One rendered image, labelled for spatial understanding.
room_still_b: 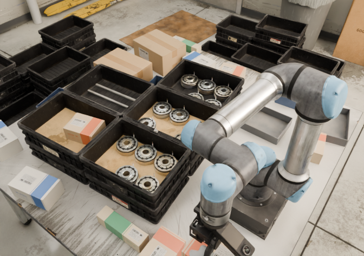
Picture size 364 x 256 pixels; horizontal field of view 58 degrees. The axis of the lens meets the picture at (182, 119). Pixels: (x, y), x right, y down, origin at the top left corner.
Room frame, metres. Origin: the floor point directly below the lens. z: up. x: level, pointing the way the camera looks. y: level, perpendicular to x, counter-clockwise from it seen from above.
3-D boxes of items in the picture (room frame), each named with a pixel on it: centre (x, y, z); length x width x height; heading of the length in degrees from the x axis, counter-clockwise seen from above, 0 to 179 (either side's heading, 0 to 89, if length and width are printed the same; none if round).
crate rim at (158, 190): (0.95, 0.20, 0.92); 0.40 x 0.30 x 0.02; 59
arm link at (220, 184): (0.44, -0.08, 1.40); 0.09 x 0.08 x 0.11; 137
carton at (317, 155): (1.17, -0.67, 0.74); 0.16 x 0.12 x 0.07; 157
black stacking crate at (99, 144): (0.95, 0.20, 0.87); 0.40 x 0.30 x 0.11; 59
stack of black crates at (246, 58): (2.41, -0.66, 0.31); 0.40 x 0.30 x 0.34; 54
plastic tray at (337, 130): (1.35, -0.83, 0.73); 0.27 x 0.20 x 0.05; 157
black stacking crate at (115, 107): (1.42, 0.39, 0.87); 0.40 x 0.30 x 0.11; 59
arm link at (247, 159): (0.52, -0.14, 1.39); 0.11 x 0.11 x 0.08; 47
